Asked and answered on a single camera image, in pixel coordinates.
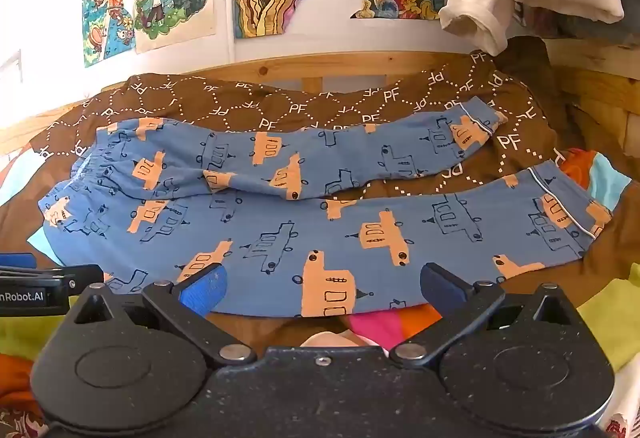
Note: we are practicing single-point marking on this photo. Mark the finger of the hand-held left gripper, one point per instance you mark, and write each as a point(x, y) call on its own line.
point(17, 261)
point(85, 283)

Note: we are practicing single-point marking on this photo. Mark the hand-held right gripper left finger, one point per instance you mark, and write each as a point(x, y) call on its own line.
point(206, 292)

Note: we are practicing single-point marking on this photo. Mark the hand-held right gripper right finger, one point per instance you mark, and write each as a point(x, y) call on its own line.
point(441, 289)

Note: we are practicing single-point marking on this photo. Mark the blue pants with orange print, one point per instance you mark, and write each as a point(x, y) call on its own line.
point(300, 218)

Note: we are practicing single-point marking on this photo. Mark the multicoloured printed bedsheet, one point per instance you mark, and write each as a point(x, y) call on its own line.
point(612, 313)

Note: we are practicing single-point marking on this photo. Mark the brown patterned blanket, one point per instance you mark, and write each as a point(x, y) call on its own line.
point(320, 102)

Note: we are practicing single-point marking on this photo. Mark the wooden bed headboard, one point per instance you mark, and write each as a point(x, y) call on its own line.
point(280, 67)

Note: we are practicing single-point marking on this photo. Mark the plain olive brown cloth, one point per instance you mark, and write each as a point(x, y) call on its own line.
point(525, 60)

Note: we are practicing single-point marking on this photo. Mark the orange-haired figure poster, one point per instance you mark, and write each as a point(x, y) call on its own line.
point(107, 12)

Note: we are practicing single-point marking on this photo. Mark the light wooden side frame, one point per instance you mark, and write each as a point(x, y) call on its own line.
point(600, 72)

